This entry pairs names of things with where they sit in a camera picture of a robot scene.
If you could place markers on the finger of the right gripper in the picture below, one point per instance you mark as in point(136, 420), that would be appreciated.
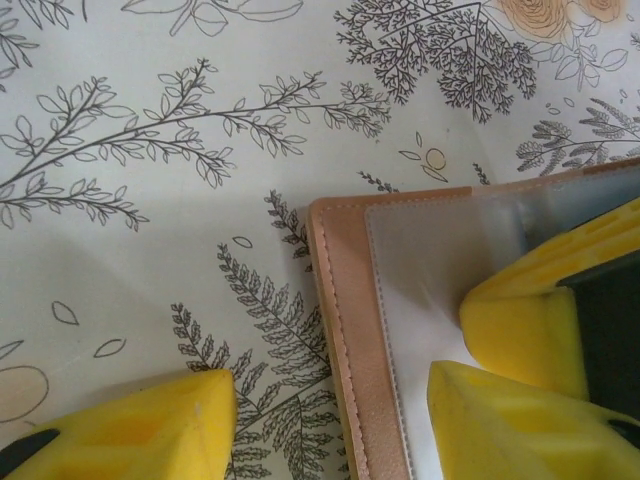
point(520, 330)

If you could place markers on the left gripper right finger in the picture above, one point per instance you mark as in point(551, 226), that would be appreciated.
point(510, 430)

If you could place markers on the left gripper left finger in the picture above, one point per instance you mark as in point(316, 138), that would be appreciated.
point(125, 435)

